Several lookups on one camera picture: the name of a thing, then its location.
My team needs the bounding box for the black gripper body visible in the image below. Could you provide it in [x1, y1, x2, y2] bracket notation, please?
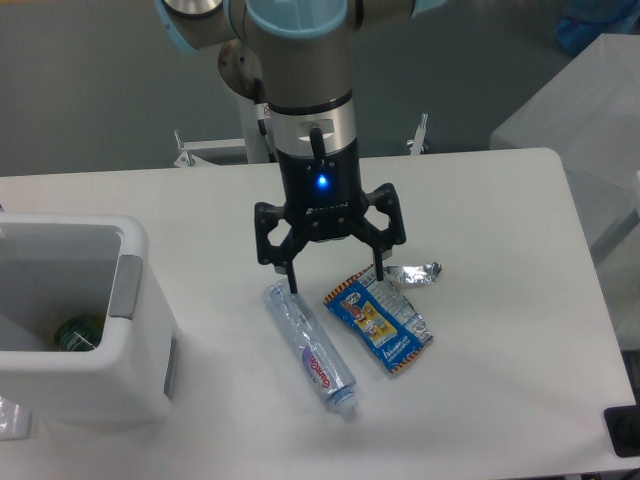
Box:
[277, 140, 367, 242]

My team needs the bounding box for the green can in bin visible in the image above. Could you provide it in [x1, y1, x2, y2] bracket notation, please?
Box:
[53, 314, 105, 352]

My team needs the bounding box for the clear plastic water bottle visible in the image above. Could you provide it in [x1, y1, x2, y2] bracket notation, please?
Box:
[262, 280, 358, 420]

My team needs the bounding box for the blue bag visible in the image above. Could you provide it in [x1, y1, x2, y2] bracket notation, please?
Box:
[554, 0, 639, 56]

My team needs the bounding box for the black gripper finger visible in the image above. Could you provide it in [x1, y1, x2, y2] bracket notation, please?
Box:
[349, 183, 405, 281]
[253, 201, 312, 295]

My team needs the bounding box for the blue snack wrapper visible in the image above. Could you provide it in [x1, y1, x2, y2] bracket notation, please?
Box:
[324, 265, 433, 374]

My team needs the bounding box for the white trash can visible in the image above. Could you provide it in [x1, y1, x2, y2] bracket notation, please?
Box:
[1, 213, 180, 422]

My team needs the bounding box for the white pedestal base frame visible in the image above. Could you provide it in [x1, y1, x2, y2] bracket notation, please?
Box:
[172, 112, 430, 168]

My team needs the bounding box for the white side table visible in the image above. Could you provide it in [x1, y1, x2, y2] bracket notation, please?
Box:
[490, 34, 639, 351]

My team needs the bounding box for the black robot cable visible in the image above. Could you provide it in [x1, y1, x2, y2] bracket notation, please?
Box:
[252, 77, 279, 163]

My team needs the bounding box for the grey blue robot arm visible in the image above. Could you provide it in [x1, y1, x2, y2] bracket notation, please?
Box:
[156, 1, 435, 279]

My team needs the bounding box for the black device at edge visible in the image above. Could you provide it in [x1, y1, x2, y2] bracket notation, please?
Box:
[604, 405, 639, 458]

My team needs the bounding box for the clear plastic item bottom left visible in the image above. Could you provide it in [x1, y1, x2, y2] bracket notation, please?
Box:
[0, 397, 33, 441]

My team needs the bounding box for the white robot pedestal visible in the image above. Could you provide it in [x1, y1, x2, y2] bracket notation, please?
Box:
[237, 97, 276, 164]

